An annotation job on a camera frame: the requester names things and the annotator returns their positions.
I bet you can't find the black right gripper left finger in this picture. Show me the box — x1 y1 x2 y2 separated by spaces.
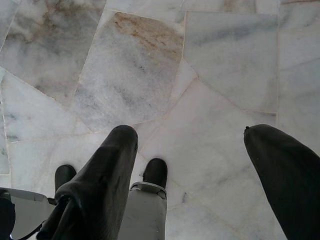
41 124 139 240

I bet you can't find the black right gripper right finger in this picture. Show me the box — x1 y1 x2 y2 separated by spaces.
243 124 320 240

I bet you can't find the black robot left foot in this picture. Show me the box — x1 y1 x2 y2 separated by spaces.
54 164 77 198

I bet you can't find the black robot foot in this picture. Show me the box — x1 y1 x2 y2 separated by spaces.
142 157 169 191
54 164 77 198

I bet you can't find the black robot right foot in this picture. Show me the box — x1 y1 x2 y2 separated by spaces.
142 157 169 191

